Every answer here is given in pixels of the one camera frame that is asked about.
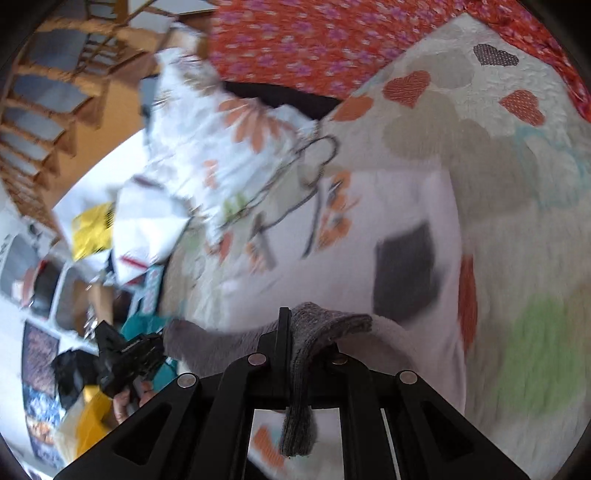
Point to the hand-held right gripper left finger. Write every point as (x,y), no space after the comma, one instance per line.
(272,369)

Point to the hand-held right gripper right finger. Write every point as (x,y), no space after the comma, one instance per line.
(369,397)

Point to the grey knitted sock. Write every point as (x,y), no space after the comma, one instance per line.
(307,337)

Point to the person's left hand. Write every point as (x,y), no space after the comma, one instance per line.
(127,404)

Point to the teal cloth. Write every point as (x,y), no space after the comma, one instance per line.
(143,325)

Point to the light grey cloth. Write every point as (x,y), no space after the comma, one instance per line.
(217,344)

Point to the yellow box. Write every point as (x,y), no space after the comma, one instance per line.
(90,417)

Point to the dark patterned cloth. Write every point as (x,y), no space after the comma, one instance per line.
(39,383)

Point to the white shelf unit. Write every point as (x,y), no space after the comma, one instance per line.
(41,286)

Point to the dark grey folded cloth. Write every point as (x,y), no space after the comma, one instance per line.
(406,274)

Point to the white plastic bag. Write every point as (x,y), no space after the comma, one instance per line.
(143,230)

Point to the yellow plastic bag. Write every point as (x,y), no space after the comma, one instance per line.
(92,228)

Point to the white orange flowered sheet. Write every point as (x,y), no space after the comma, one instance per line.
(258,184)

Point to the heart patterned quilt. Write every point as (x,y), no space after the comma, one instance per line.
(508,207)

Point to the wooden staircase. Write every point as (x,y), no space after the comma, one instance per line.
(60,92)

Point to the red floral fabric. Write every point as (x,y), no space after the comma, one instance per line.
(314,41)

